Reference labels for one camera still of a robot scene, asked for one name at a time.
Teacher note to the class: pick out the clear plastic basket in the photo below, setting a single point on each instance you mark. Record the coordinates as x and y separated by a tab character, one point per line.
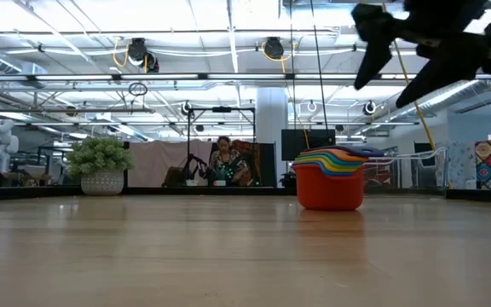
416	170

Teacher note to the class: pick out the pink cloth screen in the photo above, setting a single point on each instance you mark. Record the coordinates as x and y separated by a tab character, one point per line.
156	162

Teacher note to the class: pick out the orange measuring cup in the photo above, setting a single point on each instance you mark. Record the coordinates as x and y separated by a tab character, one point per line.
339	155

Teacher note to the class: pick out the yellow measuring cup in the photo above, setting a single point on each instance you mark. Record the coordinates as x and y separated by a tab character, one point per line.
335	169

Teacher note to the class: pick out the red patterned cloth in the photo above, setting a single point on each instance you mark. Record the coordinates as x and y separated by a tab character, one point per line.
250	158

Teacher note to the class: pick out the red measuring cup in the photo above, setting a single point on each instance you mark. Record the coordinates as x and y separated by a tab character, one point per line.
328	192

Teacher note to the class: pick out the black metal table frame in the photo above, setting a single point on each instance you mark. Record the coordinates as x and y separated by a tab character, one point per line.
228	191

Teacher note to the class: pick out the white pillar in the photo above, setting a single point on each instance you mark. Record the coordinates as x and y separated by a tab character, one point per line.
271	128

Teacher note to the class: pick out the green measuring cup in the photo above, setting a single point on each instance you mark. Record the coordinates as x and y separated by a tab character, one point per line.
330	165

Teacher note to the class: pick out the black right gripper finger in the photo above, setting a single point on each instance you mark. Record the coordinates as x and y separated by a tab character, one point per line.
450	64
373	38

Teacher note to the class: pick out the black overhead rig frame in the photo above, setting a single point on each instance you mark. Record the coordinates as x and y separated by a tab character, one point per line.
222	109

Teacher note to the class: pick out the black monitor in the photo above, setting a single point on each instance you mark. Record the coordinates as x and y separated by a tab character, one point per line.
305	145

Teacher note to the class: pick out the person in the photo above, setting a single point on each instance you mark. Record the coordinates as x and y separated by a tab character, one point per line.
226	164

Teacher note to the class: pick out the black round ceiling fixture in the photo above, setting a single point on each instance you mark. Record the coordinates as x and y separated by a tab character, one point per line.
369	107
186	108

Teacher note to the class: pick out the black background robot arm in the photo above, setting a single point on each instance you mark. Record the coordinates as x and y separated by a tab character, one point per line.
192	168

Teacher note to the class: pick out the pale floral cloth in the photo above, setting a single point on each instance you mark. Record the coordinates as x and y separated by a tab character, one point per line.
458	166

